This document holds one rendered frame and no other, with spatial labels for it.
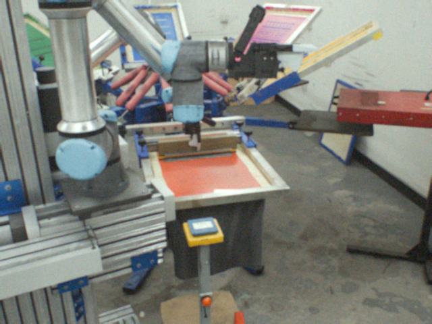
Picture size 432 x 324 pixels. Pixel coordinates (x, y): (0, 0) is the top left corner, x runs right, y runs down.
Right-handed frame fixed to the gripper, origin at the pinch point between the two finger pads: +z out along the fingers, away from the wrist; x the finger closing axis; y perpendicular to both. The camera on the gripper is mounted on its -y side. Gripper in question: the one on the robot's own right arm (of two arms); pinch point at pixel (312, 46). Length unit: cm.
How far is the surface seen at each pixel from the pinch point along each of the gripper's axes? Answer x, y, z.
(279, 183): -76, 59, 5
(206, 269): -47, 84, -27
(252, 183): -85, 61, -5
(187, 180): -89, 61, -35
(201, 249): -46, 74, -28
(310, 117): -179, 49, 41
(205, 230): -43, 65, -27
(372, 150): -313, 106, 133
